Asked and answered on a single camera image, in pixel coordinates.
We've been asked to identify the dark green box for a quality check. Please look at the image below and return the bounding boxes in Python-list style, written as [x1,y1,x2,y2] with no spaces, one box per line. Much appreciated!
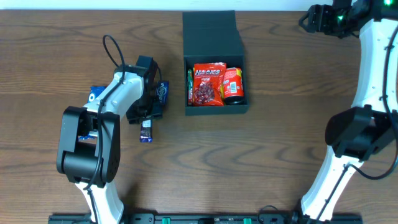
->
[182,11,249,116]

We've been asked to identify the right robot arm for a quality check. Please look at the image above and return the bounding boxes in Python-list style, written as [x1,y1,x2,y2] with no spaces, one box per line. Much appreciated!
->
[289,0,397,223]

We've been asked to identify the red Hacks candy bag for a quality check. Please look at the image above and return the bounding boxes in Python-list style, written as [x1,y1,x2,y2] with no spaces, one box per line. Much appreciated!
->
[193,62,226,106]

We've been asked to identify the green chocolate bar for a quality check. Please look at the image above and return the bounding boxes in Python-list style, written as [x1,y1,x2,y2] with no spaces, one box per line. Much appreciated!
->
[187,68,193,106]

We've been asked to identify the red Pringles can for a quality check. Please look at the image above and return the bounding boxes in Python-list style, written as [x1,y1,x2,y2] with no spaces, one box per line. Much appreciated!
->
[223,67,244,105]

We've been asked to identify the dark blue wafer bar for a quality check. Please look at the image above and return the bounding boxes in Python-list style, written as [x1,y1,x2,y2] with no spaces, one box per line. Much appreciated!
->
[139,119,152,143]

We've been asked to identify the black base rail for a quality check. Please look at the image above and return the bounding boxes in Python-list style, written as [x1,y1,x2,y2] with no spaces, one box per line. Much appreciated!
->
[48,211,363,224]

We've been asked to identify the blue Oreo cookie pack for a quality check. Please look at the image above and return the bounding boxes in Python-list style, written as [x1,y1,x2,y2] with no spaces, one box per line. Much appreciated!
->
[78,86,106,140]

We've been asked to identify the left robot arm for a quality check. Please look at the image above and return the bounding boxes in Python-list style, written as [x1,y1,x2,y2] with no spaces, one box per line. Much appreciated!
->
[56,55,162,223]

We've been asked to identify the blue Eclipse mint box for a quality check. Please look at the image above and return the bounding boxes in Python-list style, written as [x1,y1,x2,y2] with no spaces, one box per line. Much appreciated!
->
[155,80,169,105]

